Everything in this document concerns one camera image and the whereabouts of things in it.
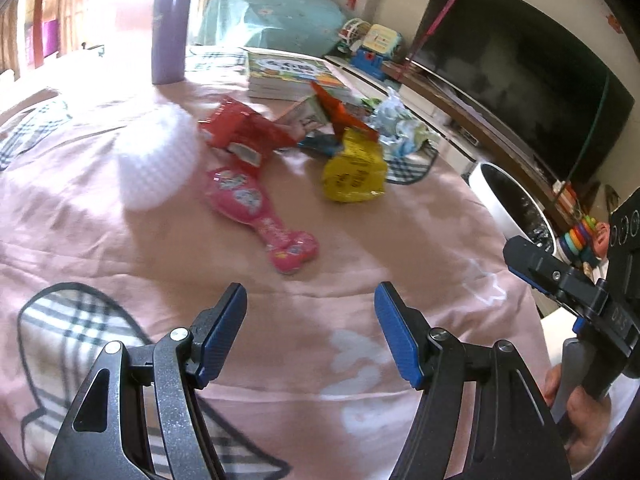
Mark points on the small red wall sticker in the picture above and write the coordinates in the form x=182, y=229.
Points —
x=615, y=22

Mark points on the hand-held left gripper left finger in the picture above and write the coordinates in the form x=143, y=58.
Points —
x=222, y=335

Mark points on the pink printed tablecloth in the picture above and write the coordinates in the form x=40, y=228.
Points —
x=150, y=260

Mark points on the red snack packet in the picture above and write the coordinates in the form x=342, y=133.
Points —
x=245, y=130

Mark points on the crumpled pale plastic wrapper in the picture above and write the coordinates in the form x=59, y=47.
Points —
x=400, y=125

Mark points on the orange snack packet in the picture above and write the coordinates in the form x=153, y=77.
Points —
x=340, y=115

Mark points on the purple thermos bottle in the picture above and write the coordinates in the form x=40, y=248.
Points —
x=170, y=35

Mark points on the purple storage box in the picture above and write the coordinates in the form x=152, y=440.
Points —
x=51, y=37

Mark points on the black television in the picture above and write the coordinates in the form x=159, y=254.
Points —
x=500, y=75

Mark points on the blue snack packet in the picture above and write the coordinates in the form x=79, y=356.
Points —
x=320, y=144

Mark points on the white toy basket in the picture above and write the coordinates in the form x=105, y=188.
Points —
x=352, y=32

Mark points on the pink toy hand mirror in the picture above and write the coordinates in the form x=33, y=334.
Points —
x=235, y=192

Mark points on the red yellow toy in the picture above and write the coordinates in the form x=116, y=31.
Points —
x=570, y=202

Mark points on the yellow snack packet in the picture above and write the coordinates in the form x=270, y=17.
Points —
x=352, y=170

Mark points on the toy cash register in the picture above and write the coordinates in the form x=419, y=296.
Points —
x=377, y=45

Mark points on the teal furniture cover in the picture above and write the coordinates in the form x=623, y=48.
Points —
x=270, y=15

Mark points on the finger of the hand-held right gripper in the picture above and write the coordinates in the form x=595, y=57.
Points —
x=550, y=270

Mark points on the green thin rod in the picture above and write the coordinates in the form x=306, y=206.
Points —
x=597, y=110

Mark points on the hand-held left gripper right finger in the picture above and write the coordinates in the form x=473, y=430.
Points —
x=395, y=335

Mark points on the white trash bin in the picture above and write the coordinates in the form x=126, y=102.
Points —
x=492, y=200

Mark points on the stack of picture books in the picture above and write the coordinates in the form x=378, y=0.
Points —
x=285, y=67

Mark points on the pink thin rod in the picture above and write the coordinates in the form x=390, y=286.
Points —
x=440, y=15

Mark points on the person's right hand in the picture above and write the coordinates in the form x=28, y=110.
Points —
x=590, y=425

